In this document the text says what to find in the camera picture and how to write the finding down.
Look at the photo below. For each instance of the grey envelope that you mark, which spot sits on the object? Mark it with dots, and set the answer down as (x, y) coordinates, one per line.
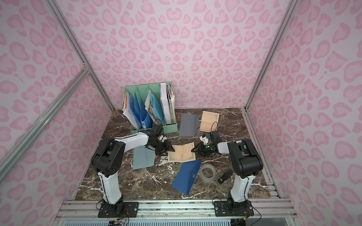
(189, 125)

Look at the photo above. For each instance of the green file organizer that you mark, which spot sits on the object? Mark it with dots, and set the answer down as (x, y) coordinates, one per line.
(141, 95)

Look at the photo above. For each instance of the clear tape roll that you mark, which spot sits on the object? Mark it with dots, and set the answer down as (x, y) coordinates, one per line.
(207, 172)

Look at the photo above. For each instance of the small black clip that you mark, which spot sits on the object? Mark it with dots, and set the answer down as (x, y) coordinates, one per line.
(225, 176)

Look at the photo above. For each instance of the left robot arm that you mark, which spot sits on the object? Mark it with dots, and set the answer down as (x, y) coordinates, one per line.
(108, 157)

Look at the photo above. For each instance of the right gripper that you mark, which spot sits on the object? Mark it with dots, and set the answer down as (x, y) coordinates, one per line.
(201, 148)

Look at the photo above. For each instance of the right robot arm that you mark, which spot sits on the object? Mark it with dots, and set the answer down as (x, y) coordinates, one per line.
(245, 159)

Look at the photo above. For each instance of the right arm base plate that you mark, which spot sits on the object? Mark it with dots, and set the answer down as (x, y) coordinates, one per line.
(230, 208)

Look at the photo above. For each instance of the light teal envelope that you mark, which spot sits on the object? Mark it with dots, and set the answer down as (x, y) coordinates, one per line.
(143, 158)

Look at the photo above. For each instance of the blue folder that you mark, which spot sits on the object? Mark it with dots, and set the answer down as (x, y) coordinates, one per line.
(157, 109)

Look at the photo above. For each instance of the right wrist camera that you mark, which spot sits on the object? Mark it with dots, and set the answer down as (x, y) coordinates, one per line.
(205, 139)

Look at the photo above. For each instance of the white document papers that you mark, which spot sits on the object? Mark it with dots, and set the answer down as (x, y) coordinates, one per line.
(130, 112)

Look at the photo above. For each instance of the cream letter paper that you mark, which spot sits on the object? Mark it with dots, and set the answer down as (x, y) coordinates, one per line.
(182, 153)
(209, 121)

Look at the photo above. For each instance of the stack of loose papers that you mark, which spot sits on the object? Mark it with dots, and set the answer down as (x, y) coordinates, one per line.
(171, 99)

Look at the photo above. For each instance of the white binder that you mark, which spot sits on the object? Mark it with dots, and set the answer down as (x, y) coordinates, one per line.
(165, 99)

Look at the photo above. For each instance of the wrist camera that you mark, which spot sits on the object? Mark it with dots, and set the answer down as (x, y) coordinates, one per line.
(205, 139)
(162, 138)

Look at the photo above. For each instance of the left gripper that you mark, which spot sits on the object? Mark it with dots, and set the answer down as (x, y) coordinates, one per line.
(163, 145)

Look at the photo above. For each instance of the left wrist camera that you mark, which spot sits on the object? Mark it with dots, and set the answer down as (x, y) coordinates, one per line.
(162, 138)

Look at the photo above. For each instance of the aluminium front rail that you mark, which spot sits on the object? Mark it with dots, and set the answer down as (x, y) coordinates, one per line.
(177, 209)

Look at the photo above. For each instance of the dark blue envelope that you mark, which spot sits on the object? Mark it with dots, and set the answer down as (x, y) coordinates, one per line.
(186, 176)

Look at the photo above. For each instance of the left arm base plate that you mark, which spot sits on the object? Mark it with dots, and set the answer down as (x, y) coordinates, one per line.
(118, 210)

